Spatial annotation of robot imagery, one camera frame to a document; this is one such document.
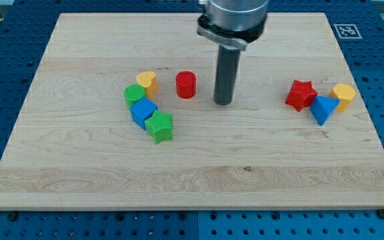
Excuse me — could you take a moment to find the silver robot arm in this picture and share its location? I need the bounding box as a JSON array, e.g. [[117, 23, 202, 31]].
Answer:
[[197, 0, 269, 51]]

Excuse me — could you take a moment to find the green star block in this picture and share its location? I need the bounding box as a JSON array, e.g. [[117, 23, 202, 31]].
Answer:
[[145, 110, 173, 144]]

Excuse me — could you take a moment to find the red cylinder block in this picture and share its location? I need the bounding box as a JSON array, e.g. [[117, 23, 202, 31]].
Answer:
[[175, 71, 197, 99]]

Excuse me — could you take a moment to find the blue cube block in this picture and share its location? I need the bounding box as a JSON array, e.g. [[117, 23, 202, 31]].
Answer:
[[130, 97, 158, 130]]

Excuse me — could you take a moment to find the yellow heart block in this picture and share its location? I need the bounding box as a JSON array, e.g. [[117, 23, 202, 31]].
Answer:
[[136, 71, 158, 99]]

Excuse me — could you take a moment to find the green cylinder block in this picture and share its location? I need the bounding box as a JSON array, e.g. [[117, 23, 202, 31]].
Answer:
[[123, 84, 145, 108]]

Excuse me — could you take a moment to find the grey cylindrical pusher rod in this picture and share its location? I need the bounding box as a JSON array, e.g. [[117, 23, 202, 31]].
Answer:
[[213, 45, 241, 105]]

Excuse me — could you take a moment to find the wooden board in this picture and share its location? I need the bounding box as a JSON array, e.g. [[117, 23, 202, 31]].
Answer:
[[0, 13, 384, 211]]

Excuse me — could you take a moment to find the red star block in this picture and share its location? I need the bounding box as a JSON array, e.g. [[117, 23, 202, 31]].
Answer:
[[285, 80, 317, 112]]

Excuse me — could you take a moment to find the blue triangle block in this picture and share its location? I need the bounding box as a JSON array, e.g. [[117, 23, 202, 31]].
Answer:
[[310, 95, 340, 126]]

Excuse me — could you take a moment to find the yellow hexagon block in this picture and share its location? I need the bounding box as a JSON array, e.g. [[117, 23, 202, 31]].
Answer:
[[329, 83, 357, 112]]

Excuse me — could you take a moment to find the white fiducial marker tag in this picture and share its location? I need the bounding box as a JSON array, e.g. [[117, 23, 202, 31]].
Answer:
[[334, 23, 362, 39]]

